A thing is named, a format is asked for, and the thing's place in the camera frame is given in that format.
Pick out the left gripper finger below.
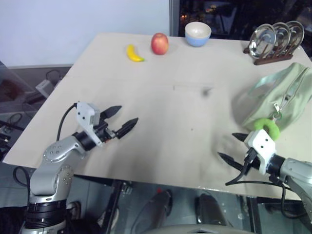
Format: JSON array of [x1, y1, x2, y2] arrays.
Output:
[[99, 105, 122, 120], [116, 117, 139, 140]]

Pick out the blue and white bowl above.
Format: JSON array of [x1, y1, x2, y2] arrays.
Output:
[[184, 21, 212, 48]]

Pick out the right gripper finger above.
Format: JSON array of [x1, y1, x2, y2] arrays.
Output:
[[217, 152, 245, 171], [232, 132, 250, 143]]

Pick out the dark wooden plate rack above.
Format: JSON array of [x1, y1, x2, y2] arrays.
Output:
[[243, 45, 294, 66]]

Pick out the red apple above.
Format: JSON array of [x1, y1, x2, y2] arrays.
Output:
[[151, 32, 170, 56]]

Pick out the yellow banana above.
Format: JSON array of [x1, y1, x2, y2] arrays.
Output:
[[126, 43, 146, 63]]

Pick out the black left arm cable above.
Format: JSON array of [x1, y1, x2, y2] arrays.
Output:
[[57, 103, 79, 142]]

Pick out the steel plate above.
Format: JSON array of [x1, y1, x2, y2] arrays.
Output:
[[286, 20, 306, 51], [249, 23, 277, 59], [271, 22, 292, 54]]

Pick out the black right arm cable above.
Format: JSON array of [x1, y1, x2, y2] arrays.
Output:
[[225, 156, 306, 219]]

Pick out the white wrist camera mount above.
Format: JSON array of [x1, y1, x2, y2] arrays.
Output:
[[244, 129, 277, 175], [75, 101, 104, 147]]

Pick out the black table leg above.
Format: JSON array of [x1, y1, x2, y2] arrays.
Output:
[[106, 179, 134, 234]]

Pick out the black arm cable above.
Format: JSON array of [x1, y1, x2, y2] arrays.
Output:
[[57, 103, 79, 142], [225, 156, 306, 219]]

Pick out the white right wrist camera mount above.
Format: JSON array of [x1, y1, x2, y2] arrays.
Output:
[[244, 129, 277, 175]]

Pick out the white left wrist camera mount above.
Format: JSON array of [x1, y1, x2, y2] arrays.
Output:
[[75, 101, 104, 147]]

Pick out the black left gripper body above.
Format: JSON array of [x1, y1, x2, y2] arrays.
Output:
[[94, 117, 120, 142]]

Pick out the white box device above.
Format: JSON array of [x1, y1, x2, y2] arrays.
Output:
[[36, 79, 58, 98]]

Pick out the light green zipper bag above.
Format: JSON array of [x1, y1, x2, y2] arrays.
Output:
[[240, 62, 312, 134]]

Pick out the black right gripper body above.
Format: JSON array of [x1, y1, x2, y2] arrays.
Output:
[[243, 149, 257, 176]]

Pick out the grey window frame post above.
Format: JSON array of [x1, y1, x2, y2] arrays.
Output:
[[169, 0, 181, 37]]

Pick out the green fuzzy ring charm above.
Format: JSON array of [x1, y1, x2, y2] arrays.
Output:
[[253, 117, 281, 142]]

